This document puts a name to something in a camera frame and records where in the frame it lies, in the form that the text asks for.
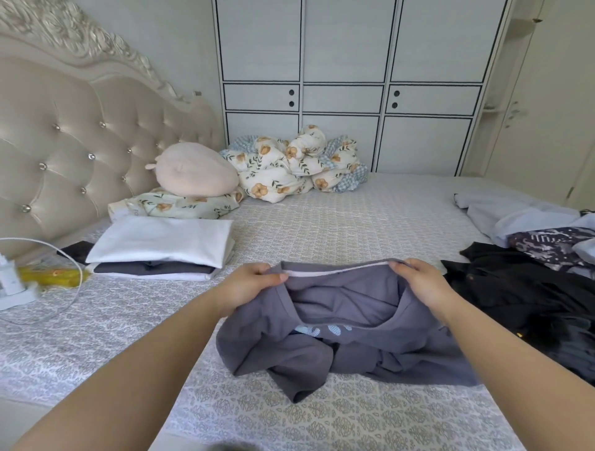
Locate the person's left hand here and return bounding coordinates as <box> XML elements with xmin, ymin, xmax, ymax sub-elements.
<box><xmin>210</xmin><ymin>262</ymin><xmax>290</xmax><ymax>317</ymax></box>

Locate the person's right hand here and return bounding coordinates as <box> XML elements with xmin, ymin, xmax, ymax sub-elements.
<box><xmin>387</xmin><ymin>257</ymin><xmax>461</xmax><ymax>323</ymax></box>

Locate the white printed t-shirt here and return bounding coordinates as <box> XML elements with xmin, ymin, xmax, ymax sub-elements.
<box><xmin>84</xmin><ymin>214</ymin><xmax>236</xmax><ymax>271</ymax></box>

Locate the bed with grey patterned sheet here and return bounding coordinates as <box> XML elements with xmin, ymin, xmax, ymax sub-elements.
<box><xmin>0</xmin><ymin>172</ymin><xmax>595</xmax><ymax>451</ymax></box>

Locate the dark purple patterned garment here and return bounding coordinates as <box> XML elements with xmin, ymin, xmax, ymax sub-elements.
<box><xmin>508</xmin><ymin>225</ymin><xmax>595</xmax><ymax>273</ymax></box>

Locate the person's right forearm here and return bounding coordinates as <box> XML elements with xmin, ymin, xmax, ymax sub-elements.
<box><xmin>437</xmin><ymin>296</ymin><xmax>595</xmax><ymax>451</ymax></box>

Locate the person's left forearm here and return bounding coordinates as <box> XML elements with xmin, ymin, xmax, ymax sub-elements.
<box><xmin>9</xmin><ymin>290</ymin><xmax>234</xmax><ymax>451</ymax></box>

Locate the floral pillow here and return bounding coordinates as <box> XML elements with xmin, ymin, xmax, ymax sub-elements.
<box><xmin>130</xmin><ymin>186</ymin><xmax>247</xmax><ymax>221</ymax></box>

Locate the pink plush pillow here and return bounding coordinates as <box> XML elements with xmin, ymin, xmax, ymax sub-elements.
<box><xmin>144</xmin><ymin>141</ymin><xmax>244</xmax><ymax>199</ymax></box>

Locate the floral bunched quilt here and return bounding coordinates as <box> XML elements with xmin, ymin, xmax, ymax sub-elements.
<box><xmin>320</xmin><ymin>136</ymin><xmax>370</xmax><ymax>195</ymax></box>

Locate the white packet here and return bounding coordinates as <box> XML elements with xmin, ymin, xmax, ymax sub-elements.
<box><xmin>106</xmin><ymin>196</ymin><xmax>150</xmax><ymax>223</ymax></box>

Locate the black phone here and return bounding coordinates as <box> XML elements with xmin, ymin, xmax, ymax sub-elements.
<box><xmin>56</xmin><ymin>240</ymin><xmax>98</xmax><ymax>266</ymax></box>

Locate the yellow packet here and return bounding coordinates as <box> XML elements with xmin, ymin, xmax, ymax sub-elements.
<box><xmin>19</xmin><ymin>264</ymin><xmax>92</xmax><ymax>289</ymax></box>

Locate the white door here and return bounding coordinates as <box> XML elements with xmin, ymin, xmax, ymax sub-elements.
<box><xmin>463</xmin><ymin>0</ymin><xmax>595</xmax><ymax>210</ymax></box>

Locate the beige tufted headboard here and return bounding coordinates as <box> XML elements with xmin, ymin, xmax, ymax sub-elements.
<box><xmin>0</xmin><ymin>0</ymin><xmax>227</xmax><ymax>261</ymax></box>

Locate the white power strip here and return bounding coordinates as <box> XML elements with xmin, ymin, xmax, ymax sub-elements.
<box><xmin>0</xmin><ymin>283</ymin><xmax>40</xmax><ymax>312</ymax></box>

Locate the white wardrobe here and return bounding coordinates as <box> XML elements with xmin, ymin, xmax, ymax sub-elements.
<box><xmin>212</xmin><ymin>0</ymin><xmax>514</xmax><ymax>178</ymax></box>

